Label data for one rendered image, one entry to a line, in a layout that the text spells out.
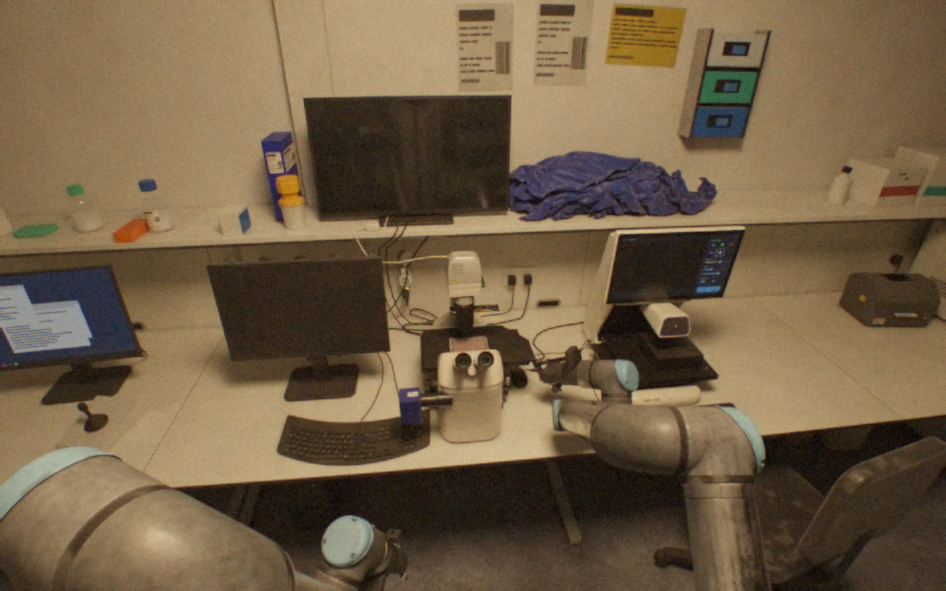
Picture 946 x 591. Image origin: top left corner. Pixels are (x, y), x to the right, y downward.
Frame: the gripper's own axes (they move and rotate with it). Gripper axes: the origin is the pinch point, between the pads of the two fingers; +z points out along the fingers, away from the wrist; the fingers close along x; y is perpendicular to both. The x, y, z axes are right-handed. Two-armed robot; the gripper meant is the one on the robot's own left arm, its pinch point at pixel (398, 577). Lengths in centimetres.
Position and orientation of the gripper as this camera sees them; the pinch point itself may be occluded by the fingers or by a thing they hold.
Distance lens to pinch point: 134.8
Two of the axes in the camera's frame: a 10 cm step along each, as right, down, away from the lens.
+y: 0.9, -8.0, 6.0
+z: 1.6, 6.0, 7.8
